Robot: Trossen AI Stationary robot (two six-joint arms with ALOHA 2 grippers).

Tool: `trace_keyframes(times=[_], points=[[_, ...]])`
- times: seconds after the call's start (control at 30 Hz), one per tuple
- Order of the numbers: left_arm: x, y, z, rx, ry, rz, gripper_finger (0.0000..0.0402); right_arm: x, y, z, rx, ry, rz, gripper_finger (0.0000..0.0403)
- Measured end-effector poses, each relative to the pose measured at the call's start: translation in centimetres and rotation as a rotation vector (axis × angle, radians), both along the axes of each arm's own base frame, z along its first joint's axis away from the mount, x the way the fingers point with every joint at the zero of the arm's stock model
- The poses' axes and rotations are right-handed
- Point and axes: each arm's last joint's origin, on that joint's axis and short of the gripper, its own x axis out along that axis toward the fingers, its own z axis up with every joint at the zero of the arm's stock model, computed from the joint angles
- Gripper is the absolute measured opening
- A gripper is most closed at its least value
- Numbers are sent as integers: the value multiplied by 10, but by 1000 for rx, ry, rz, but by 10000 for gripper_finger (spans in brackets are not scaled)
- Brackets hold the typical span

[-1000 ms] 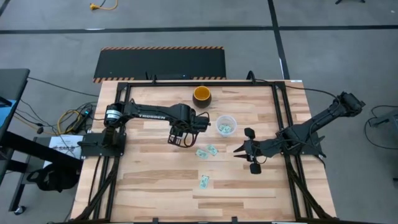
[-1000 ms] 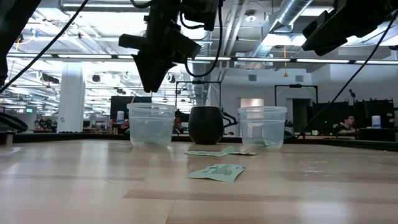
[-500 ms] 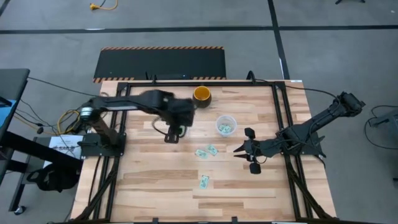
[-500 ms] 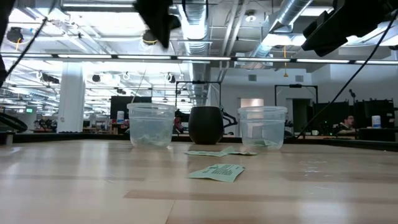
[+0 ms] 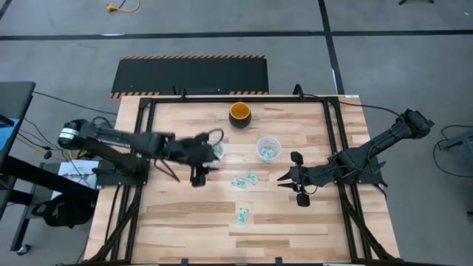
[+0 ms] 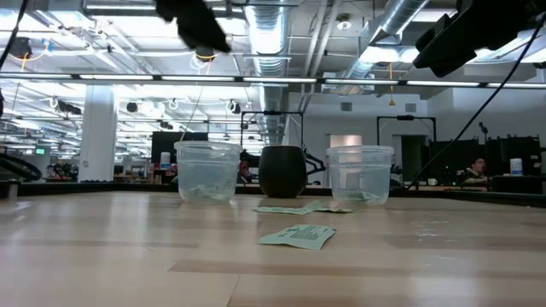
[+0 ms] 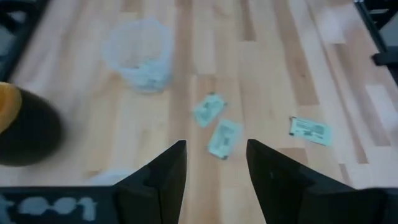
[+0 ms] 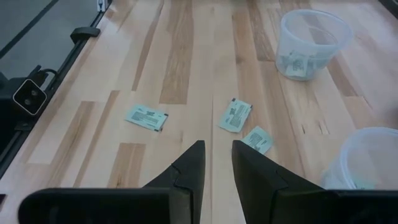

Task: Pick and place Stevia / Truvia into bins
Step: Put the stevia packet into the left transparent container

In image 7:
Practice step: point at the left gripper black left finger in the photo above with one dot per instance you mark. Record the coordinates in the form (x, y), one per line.
(158, 193)

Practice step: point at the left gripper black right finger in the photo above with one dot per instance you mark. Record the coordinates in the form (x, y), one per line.
(276, 193)

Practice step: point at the green stevia sweetener packet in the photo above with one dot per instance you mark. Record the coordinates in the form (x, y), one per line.
(149, 81)
(224, 138)
(311, 130)
(209, 109)

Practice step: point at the black round cup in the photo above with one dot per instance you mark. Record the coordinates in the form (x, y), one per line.
(34, 130)

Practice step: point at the clear plastic tub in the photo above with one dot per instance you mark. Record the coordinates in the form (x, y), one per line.
(136, 46)

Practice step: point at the black table end frame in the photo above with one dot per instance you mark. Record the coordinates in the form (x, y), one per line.
(385, 57)

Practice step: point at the black table edge rail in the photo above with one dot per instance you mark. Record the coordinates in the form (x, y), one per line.
(21, 40)

